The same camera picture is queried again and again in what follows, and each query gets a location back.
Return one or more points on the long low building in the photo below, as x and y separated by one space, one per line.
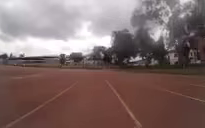
33 61

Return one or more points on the dark tree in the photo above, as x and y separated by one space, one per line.
98 52

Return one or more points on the group of tall dark trees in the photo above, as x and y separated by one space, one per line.
123 43

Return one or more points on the red brick building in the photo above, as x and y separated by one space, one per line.
203 46

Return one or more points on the small tree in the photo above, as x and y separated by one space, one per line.
76 56
62 59
2 56

